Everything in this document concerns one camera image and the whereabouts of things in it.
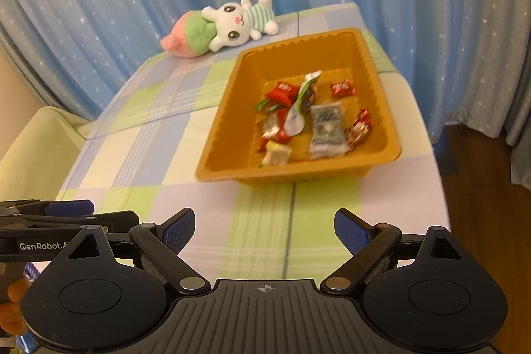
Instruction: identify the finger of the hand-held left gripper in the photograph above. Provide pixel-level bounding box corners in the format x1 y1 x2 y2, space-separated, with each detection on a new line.
0 211 139 234
0 200 95 218

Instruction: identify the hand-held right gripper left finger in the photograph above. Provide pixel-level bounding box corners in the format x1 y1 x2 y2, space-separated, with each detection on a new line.
66 207 212 297

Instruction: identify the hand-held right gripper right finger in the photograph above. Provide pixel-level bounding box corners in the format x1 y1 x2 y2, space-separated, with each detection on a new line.
319 207 463 295

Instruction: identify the red twist-wrapped candy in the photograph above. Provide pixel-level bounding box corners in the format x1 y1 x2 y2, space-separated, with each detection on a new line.
344 107 374 151

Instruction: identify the grey snack packet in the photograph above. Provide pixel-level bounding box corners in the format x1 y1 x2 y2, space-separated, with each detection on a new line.
309 103 349 160

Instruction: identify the yellow candy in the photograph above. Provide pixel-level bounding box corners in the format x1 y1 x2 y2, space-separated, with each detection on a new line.
259 142 291 168

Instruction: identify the orange plastic tray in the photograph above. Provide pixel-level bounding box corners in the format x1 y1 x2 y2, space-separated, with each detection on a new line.
195 28 403 186

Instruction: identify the long green snack packet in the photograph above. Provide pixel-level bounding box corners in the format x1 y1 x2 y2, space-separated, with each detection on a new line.
284 70 322 135

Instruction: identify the red flower-print snack packet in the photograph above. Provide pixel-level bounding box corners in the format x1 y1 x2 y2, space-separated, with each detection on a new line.
331 78 357 98

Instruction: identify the red square snack packet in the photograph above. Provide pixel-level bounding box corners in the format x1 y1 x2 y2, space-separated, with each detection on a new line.
265 80 300 106

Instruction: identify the person's left hand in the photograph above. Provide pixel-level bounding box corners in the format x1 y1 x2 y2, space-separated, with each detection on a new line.
0 278 32 334

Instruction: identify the yellow-green covered sofa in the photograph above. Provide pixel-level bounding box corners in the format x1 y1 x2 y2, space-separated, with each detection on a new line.
0 105 90 201

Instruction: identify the plaid tablecloth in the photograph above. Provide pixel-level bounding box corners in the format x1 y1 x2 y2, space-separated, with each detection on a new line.
54 1 453 284

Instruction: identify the grey lace-trimmed curtain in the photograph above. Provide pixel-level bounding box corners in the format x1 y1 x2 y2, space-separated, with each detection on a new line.
495 47 531 189

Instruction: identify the bunny carrot plush toy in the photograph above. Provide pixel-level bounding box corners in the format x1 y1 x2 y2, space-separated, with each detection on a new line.
160 0 279 58

